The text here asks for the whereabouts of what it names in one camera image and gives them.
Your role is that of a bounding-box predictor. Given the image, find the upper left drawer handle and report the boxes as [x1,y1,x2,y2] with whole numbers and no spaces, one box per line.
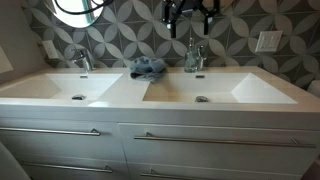
[0,127,101,136]

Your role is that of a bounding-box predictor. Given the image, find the chrome left tap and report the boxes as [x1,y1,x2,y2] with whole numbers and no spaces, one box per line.
[72,48,93,72]

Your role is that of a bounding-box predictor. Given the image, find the white wall outlet plate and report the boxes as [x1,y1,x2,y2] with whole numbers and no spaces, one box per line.
[255,31,282,53]

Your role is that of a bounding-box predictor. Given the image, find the white vanity cabinet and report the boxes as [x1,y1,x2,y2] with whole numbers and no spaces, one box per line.
[1,105,320,180]

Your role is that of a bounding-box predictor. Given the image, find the chrome right sink drain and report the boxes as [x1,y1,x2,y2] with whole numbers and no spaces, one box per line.
[195,96,209,102]

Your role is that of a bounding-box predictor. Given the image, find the blue crumpled towel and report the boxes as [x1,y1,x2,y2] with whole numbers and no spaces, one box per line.
[129,56,166,83]

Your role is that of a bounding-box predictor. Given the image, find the round wall mirror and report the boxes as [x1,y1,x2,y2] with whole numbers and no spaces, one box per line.
[42,0,104,28]

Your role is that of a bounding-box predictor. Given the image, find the chrome tap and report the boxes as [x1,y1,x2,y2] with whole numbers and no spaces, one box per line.
[197,45,206,71]
[72,48,93,72]

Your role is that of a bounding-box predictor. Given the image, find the upper right drawer handle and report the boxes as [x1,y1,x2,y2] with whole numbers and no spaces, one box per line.
[134,132,317,148]

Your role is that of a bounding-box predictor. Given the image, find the white left sink basin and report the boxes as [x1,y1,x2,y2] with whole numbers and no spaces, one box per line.
[0,73,121,100]

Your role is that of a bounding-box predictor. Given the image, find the clear glass pump bottle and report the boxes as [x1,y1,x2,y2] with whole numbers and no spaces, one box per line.
[184,38,198,73]

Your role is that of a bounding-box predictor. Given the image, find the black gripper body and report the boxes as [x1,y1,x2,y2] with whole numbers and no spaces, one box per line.
[161,0,220,24]

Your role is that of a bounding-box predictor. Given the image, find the drawer handle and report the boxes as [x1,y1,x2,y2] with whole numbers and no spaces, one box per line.
[134,132,317,148]
[21,162,113,173]
[0,127,101,136]
[140,169,203,180]

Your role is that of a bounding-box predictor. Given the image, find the lower right drawer handle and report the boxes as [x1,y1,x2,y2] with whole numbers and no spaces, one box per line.
[140,169,203,180]

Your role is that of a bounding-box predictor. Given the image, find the white wall dispenser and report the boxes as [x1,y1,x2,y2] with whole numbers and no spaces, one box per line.
[37,40,59,61]

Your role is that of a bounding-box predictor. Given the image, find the white right sink basin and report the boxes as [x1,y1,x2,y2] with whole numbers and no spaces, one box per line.
[143,73,296,104]

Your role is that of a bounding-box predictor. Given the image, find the chrome right tap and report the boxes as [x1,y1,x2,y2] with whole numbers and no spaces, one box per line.
[197,45,206,71]

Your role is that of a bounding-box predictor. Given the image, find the chrome left sink drain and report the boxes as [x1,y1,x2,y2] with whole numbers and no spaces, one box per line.
[72,94,86,100]

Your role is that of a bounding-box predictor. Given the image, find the chrome sink drain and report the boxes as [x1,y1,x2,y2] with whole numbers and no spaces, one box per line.
[72,94,86,100]
[195,96,209,102]

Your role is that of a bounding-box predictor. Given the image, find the lower left drawer handle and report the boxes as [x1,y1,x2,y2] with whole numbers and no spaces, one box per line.
[21,162,113,173]

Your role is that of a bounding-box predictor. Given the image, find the white sink basin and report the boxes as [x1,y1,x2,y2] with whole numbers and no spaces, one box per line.
[0,73,121,100]
[143,73,296,104]

